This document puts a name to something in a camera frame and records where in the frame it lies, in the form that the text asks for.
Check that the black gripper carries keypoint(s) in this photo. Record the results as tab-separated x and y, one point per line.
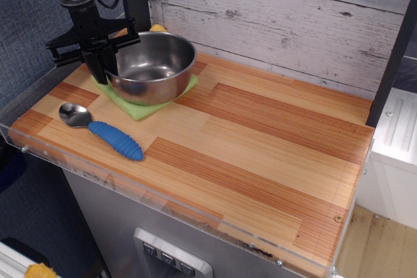
91	37

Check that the stainless steel bowl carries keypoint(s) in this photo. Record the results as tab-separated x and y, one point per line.
156	70

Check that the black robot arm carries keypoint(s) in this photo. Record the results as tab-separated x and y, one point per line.
92	39

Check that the green microfiber cloth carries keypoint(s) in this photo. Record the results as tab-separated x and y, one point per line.
135	111

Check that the yellow toy corn cob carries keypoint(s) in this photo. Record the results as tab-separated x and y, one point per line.
157	28

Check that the clear acrylic table guard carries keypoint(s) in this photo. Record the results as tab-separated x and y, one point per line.
262	161

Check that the silver toy fridge cabinet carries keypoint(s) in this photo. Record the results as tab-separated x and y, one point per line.
112	219

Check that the silver dispenser button panel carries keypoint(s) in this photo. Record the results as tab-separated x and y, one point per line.
171	255

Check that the yellow object bottom left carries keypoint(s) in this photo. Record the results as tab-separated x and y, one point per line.
39	271

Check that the white ribbed box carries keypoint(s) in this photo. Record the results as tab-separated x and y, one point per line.
388	185

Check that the blue handled metal spoon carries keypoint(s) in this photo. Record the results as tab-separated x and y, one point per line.
77	116

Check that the dark vertical post right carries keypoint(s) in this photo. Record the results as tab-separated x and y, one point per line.
392	67

